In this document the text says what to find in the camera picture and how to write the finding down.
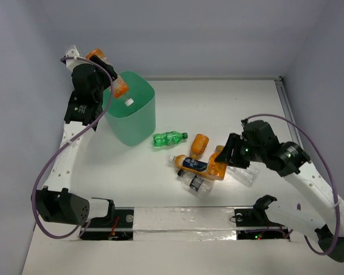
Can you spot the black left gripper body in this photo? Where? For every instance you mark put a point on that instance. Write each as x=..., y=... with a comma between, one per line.
x=102, y=70

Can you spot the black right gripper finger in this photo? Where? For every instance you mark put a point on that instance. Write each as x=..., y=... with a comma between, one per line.
x=231, y=151
x=239, y=162

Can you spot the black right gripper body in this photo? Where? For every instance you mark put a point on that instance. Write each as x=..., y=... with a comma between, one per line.
x=255, y=152

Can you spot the tall clear orange-label bottle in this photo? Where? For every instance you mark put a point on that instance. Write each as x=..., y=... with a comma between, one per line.
x=120, y=87

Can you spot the small orange pulp bottle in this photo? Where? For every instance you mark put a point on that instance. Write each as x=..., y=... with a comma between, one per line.
x=216, y=171

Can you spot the round orange juice bottle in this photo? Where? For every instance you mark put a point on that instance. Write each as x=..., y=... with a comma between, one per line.
x=198, y=146

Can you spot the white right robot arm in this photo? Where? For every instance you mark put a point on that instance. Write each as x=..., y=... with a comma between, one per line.
x=327, y=228

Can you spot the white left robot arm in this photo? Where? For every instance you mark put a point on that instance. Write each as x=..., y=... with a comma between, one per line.
x=54, y=196

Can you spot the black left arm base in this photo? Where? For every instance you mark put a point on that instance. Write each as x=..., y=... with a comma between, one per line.
x=117, y=225

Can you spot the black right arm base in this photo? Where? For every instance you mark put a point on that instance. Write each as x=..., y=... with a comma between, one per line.
x=253, y=224

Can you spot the green plastic bin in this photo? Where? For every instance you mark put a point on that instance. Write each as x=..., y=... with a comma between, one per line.
x=133, y=124

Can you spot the clear empty water bottle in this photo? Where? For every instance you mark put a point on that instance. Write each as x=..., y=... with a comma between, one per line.
x=245, y=176

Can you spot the orange bottle with blue label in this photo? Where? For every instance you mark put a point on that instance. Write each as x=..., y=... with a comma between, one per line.
x=184, y=162

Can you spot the clear bottle with black label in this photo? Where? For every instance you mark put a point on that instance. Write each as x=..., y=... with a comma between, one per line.
x=195, y=184

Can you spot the green plastic soda bottle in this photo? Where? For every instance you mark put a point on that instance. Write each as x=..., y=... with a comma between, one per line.
x=171, y=138

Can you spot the silver foil tape strip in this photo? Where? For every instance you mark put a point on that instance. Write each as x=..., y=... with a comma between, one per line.
x=184, y=224

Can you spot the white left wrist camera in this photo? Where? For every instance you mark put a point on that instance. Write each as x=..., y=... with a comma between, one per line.
x=71, y=55

